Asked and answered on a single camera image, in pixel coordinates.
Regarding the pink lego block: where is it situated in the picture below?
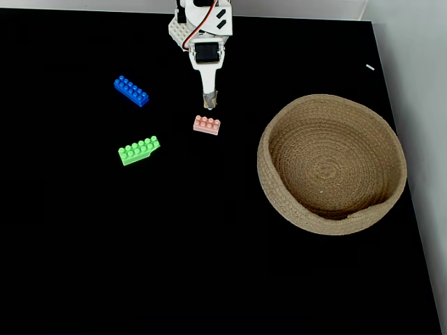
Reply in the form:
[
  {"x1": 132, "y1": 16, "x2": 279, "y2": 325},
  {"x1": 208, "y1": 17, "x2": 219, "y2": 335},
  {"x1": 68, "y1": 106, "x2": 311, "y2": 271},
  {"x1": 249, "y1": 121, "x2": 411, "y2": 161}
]
[{"x1": 192, "y1": 114, "x2": 221, "y2": 136}]

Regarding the blue lego block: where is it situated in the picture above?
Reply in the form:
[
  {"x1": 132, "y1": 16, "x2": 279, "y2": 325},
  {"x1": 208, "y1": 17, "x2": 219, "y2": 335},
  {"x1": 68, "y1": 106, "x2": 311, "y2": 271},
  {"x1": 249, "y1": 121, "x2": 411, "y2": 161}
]
[{"x1": 113, "y1": 75, "x2": 150, "y2": 107}]

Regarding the green lego block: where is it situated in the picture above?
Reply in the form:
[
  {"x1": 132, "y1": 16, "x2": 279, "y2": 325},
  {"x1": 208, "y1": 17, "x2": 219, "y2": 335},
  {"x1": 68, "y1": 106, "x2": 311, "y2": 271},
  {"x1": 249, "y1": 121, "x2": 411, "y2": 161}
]
[{"x1": 117, "y1": 135, "x2": 161, "y2": 167}]

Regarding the red servo cable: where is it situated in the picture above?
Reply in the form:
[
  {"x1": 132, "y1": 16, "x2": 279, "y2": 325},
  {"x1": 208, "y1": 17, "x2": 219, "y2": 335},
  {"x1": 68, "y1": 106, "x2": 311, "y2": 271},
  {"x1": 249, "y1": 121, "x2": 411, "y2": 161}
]
[{"x1": 182, "y1": 0, "x2": 220, "y2": 50}]

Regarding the woven rope basket tray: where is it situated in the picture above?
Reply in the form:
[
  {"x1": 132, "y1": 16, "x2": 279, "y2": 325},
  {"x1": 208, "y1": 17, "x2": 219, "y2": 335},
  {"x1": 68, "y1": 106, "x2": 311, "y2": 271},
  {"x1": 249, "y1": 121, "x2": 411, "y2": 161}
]
[{"x1": 256, "y1": 93, "x2": 409, "y2": 237}]

